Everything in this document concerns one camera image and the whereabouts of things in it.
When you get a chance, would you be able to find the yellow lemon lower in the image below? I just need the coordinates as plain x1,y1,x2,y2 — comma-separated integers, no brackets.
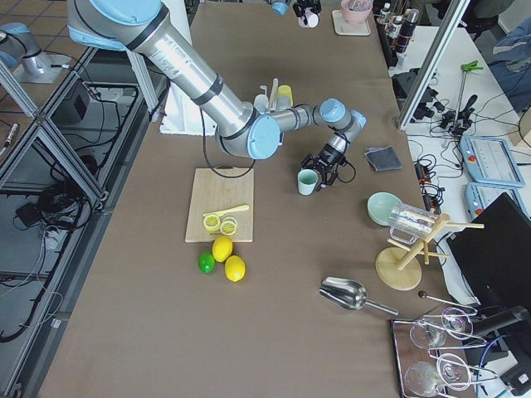
224,255,246,282

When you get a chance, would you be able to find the pink cup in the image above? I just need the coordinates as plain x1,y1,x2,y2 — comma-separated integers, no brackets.
298,8,319,28

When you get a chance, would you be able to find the grey folded cloth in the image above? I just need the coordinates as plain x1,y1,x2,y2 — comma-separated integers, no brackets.
363,146,403,172

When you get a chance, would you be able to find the wooden cutting board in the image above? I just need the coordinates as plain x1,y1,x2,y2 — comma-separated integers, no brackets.
185,167,254,243

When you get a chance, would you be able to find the lemon slice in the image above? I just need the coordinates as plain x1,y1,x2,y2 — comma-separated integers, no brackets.
202,214,222,233
219,216,238,236

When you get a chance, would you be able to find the wooden mug tree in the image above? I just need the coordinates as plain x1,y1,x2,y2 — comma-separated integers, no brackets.
375,213,485,291

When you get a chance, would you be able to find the black glass rack tray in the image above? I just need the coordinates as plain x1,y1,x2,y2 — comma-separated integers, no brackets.
390,319,487,397

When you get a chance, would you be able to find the white plastic tray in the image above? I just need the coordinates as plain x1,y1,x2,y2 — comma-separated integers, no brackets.
332,10,371,36

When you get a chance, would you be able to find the teach pendant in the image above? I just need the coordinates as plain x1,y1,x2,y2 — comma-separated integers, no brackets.
465,182,528,220
459,136,525,187

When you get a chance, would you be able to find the lemon slice left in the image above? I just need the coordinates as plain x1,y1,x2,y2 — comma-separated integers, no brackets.
202,214,222,233

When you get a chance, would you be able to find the metal scoop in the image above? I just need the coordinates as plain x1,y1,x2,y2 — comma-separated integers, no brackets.
319,276,398,316

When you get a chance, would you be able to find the yellow cup on rack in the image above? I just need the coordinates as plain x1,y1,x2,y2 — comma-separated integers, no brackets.
276,85,293,111

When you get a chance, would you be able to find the yellow lemon upper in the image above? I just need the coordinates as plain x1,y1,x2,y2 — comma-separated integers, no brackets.
212,235,233,263

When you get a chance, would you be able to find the wine glass upper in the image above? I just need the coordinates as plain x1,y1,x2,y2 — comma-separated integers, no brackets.
409,307,473,350

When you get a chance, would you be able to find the yellow lemon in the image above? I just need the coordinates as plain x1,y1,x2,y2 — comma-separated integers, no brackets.
212,235,233,263
224,255,246,282

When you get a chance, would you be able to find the black monitor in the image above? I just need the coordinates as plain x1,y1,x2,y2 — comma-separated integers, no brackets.
446,193,530,308

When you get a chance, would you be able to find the pink bowl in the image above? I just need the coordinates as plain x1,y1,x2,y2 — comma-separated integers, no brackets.
340,0,373,23

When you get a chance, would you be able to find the green handled grabber tool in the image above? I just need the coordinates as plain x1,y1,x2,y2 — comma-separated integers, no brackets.
454,60,485,125

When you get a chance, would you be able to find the green bowl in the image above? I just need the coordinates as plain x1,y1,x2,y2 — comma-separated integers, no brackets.
367,192,402,226

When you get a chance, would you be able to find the yellow plastic knife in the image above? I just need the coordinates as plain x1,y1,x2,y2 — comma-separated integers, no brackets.
202,204,250,216

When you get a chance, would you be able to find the wine glass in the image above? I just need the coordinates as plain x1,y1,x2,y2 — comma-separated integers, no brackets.
409,307,473,350
404,353,472,397

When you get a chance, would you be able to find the wine glass lower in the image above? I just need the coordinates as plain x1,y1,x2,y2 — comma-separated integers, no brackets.
404,353,472,397

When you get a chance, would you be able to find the white wire cup rack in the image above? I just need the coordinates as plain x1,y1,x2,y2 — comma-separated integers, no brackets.
256,77,296,145

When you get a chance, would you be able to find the teach pendant upper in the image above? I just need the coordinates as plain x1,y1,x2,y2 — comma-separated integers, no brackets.
459,136,525,187

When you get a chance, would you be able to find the clear glass mug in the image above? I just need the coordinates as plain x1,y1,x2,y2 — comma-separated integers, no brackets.
388,202,438,245

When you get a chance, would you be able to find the green lime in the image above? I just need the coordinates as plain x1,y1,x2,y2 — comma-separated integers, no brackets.
197,251,216,274

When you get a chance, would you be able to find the lemon slice right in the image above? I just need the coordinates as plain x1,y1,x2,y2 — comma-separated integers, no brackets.
219,216,238,236

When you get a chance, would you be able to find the aluminium frame post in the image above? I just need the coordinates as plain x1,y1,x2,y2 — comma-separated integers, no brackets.
397,0,470,132

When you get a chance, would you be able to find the brown tipped stirring stick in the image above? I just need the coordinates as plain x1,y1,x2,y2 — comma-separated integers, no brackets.
417,290,476,311

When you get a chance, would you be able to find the green cup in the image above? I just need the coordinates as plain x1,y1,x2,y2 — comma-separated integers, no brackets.
297,168,319,196

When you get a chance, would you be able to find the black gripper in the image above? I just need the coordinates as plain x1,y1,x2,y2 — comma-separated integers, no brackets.
300,149,347,192
293,0,322,18

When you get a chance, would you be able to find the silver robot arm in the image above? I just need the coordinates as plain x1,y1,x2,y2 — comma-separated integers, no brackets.
67,1,366,177
266,0,322,17

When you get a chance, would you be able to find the teach pendant lower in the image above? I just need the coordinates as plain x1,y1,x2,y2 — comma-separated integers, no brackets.
465,182,528,220

